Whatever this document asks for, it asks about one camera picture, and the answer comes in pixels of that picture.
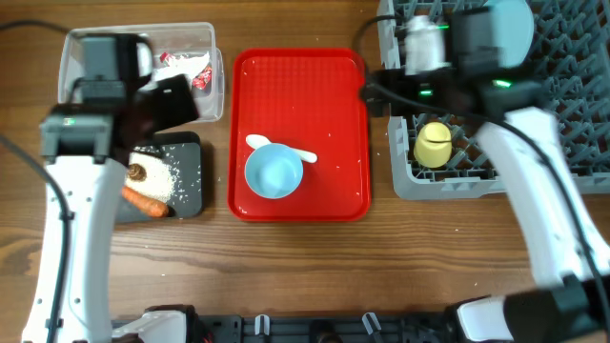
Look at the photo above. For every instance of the yellow plastic cup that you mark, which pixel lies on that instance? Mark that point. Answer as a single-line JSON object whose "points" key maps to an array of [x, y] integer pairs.
{"points": [[433, 145]]}

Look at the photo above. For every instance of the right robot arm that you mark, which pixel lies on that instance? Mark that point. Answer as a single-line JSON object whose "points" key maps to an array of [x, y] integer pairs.
{"points": [[512, 97]]}

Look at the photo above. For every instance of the red snack wrapper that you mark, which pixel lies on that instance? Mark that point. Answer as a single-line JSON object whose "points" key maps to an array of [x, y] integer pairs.
{"points": [[196, 68]]}

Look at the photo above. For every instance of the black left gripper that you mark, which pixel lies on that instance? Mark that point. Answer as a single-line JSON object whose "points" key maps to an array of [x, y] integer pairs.
{"points": [[176, 102]]}

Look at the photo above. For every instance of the pile of white rice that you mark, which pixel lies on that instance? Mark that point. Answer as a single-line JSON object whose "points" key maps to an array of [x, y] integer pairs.
{"points": [[157, 182]]}

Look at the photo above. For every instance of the light blue plate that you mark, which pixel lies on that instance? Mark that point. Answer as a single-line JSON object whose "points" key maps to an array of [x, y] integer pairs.
{"points": [[512, 24]]}

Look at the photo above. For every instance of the brown food ball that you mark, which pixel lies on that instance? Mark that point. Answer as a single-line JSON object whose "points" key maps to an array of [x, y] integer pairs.
{"points": [[136, 173]]}

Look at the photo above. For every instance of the orange carrot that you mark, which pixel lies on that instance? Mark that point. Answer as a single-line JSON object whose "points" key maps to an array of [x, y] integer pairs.
{"points": [[149, 206]]}

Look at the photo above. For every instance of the clear plastic bin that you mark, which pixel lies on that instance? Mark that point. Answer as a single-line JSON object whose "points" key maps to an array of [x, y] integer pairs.
{"points": [[195, 38]]}

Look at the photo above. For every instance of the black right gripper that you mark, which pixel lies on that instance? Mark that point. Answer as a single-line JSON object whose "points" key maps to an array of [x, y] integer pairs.
{"points": [[381, 90]]}

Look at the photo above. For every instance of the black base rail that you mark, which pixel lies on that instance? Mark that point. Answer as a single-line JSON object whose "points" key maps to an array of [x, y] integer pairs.
{"points": [[369, 327]]}

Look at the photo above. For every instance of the red plastic tray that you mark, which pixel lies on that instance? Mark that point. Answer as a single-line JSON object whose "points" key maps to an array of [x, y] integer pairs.
{"points": [[307, 99]]}

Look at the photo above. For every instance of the black tray bin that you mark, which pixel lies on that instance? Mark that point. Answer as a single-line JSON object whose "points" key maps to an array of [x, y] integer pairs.
{"points": [[182, 152]]}

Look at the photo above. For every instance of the white plastic spoon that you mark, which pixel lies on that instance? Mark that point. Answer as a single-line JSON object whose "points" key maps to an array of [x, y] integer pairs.
{"points": [[257, 141]]}

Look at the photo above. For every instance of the grey dishwasher rack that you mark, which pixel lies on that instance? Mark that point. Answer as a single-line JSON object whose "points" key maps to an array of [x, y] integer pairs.
{"points": [[569, 53]]}

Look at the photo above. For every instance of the small light blue bowl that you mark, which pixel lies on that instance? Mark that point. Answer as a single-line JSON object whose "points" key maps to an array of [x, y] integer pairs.
{"points": [[273, 171]]}

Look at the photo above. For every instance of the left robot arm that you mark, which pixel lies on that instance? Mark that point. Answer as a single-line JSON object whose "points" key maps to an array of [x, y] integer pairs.
{"points": [[86, 143]]}

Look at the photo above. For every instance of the white napkin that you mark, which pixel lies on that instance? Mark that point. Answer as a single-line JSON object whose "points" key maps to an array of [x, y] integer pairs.
{"points": [[147, 63]]}

